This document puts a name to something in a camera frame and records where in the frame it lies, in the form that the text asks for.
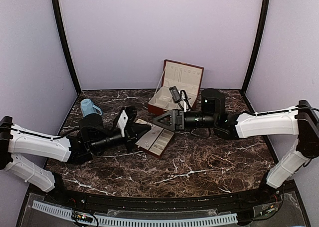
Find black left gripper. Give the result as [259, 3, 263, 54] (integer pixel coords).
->
[91, 123, 152, 154]

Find black corner frame post right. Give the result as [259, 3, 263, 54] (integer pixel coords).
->
[240, 0, 272, 95]

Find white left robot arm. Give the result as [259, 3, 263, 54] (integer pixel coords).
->
[0, 111, 151, 205]

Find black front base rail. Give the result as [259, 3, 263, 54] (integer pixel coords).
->
[45, 187, 285, 212]

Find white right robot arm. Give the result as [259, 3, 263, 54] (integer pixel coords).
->
[153, 100, 319, 204]

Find red jewelry tray insert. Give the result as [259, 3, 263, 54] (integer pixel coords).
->
[136, 119, 174, 159]

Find black corner frame post left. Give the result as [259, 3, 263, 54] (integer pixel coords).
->
[51, 0, 82, 95]

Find light blue ceramic mug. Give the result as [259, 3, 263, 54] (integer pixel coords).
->
[80, 98, 103, 117]

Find white slotted cable duct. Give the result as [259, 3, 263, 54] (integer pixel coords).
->
[31, 201, 238, 227]

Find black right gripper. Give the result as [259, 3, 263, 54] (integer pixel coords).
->
[153, 109, 217, 132]

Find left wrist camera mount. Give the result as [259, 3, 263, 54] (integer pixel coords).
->
[112, 106, 137, 137]

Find red open jewelry box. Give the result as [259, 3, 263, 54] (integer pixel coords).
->
[148, 59, 204, 115]

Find black corner frame post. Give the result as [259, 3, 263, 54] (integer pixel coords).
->
[51, 0, 82, 95]
[240, 0, 272, 95]

